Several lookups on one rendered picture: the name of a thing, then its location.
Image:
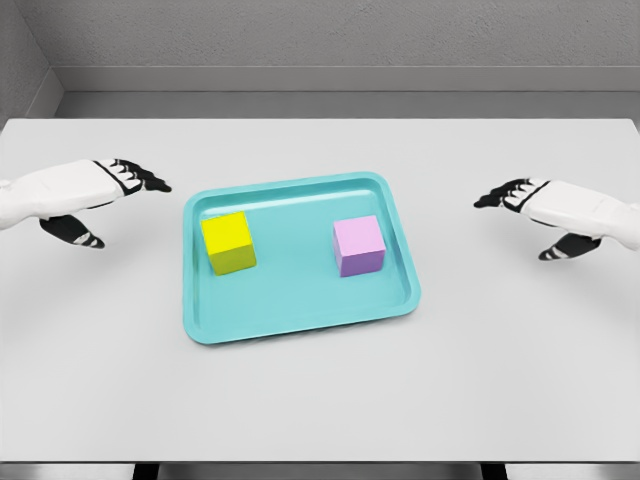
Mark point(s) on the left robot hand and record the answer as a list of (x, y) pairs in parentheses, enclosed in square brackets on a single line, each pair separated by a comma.
[(75, 186)]

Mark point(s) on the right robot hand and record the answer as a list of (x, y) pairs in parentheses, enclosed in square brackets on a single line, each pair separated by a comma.
[(575, 204)]

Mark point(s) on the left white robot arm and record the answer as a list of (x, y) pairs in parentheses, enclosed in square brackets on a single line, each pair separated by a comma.
[(9, 204)]

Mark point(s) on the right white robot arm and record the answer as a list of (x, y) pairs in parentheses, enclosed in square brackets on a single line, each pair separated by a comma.
[(632, 224)]

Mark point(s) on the yellow cube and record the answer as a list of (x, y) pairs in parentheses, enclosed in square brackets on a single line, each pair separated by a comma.
[(227, 240)]

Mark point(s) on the pink cube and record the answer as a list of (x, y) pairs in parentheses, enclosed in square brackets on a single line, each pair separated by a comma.
[(357, 244)]

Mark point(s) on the teal rectangular tray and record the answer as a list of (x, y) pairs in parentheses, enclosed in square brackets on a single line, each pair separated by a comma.
[(305, 295)]

